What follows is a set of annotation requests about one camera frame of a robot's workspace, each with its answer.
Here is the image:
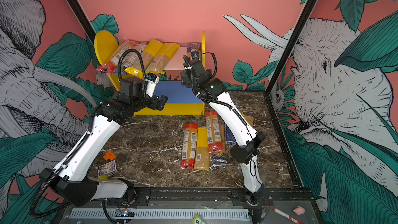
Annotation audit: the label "red white marker pen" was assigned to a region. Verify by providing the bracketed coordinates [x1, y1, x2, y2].
[273, 208, 304, 224]

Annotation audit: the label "pink eraser piece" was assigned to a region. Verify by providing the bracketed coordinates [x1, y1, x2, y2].
[293, 206, 306, 216]

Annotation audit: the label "yellow Pastatime spaghetti bag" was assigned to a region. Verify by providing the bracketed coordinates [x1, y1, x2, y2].
[243, 114, 255, 127]

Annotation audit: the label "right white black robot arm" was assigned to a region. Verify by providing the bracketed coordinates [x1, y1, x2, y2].
[181, 52, 273, 224]

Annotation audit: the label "blue yellow-ended spaghetti bag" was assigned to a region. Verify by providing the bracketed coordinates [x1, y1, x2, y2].
[121, 42, 148, 75]

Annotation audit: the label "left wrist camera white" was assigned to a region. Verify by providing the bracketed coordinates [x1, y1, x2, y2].
[146, 73, 160, 97]

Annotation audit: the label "small colourful card box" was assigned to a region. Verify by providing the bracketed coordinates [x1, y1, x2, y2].
[97, 160, 117, 177]

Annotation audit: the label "Ankara spaghetti bag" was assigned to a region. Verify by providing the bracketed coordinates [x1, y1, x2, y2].
[187, 43, 202, 58]

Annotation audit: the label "yellow shelf pink blue boards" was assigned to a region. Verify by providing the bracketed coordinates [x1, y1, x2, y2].
[94, 31, 205, 116]

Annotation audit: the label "red-ended labelled spaghetti bag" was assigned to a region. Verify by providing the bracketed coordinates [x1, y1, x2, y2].
[205, 111, 224, 153]

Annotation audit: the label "orange toy brick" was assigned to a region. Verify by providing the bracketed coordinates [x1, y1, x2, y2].
[103, 150, 117, 161]

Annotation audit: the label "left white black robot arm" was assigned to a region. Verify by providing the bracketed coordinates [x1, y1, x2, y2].
[29, 72, 168, 218]

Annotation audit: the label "blue Barilla spaghetti box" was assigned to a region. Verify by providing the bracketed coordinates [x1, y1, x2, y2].
[225, 124, 236, 147]

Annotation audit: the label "yellow green egg toy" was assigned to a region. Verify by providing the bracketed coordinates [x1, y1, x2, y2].
[98, 175, 108, 180]

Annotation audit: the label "yellow-topped spaghetti bag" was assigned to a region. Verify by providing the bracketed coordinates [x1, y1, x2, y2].
[124, 39, 163, 78]
[146, 43, 180, 74]
[194, 128, 210, 172]

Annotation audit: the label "green white sticker tag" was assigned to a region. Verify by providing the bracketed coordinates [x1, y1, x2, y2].
[191, 214, 207, 224]

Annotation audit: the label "blue yellow crest spaghetti bag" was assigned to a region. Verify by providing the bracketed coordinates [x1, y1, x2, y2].
[211, 151, 228, 166]

